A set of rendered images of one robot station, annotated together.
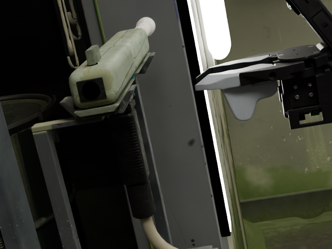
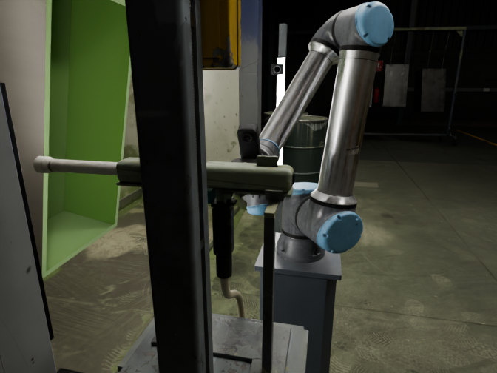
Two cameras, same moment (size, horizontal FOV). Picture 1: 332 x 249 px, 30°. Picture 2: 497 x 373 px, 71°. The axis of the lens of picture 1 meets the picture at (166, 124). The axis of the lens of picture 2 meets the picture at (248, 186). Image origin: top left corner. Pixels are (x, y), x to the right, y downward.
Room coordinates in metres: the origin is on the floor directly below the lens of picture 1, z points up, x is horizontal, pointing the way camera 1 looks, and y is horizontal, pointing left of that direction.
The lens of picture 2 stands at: (0.64, 0.62, 1.28)
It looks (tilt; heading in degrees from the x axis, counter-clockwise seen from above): 17 degrees down; 274
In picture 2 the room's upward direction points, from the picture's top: straight up
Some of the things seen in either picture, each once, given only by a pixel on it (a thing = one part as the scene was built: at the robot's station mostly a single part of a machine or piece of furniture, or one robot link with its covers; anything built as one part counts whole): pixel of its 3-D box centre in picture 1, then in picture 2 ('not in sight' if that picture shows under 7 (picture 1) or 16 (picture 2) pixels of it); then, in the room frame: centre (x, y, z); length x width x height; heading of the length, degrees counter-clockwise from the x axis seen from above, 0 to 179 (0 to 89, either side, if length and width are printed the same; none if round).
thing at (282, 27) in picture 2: not in sight; (279, 146); (0.61, -1.91, 0.82); 0.05 x 0.05 x 1.64; 82
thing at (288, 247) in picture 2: not in sight; (300, 239); (0.53, -0.63, 0.69); 0.19 x 0.19 x 0.10
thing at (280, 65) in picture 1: (276, 70); not in sight; (0.68, -0.13, 1.09); 0.09 x 0.05 x 0.02; 91
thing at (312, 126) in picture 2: not in sight; (300, 155); (0.34, -3.43, 0.44); 0.59 x 0.58 x 0.89; 97
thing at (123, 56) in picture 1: (138, 103); (159, 212); (0.85, 0.03, 1.05); 0.49 x 0.05 x 0.23; 172
